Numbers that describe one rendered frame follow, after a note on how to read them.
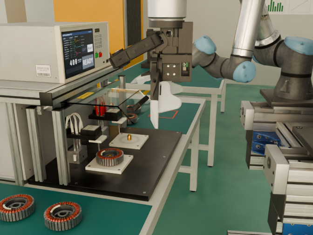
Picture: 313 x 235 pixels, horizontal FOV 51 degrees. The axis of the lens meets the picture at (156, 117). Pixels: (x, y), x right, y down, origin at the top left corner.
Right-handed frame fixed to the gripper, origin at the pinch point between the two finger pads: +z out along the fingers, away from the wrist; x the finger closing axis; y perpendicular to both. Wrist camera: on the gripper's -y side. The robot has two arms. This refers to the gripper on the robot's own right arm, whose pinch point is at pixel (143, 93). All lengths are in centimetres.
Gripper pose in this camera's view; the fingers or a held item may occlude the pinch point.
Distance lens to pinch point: 135.7
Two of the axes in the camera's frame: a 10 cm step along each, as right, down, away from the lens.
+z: -7.2, 5.3, 4.5
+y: -0.4, 6.1, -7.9
